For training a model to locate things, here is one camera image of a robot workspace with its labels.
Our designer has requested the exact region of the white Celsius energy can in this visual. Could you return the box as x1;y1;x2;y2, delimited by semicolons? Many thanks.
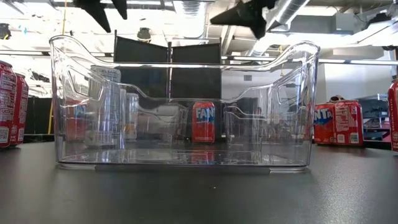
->
89;64;124;149
125;92;140;141

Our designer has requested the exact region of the orange Fanta soda can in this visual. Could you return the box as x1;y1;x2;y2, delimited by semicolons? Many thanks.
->
313;102;336;146
63;99;91;143
191;101;216;144

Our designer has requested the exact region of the black hanging ceiling device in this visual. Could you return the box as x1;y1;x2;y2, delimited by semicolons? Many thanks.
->
136;27;152;43

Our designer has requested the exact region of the black folding divider screen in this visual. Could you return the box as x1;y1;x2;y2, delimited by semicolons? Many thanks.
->
112;29;223;141

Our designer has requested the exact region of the black ceiling spotlight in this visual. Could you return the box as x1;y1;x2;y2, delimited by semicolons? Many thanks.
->
0;23;12;40

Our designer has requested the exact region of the long white light bar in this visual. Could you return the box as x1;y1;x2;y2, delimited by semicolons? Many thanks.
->
222;55;398;66

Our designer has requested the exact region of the metal shelf rack with equipment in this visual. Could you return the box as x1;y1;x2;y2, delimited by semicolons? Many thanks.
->
357;93;392;150

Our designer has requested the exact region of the yellow extension cable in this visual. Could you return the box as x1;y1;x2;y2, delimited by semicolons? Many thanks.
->
46;0;68;135

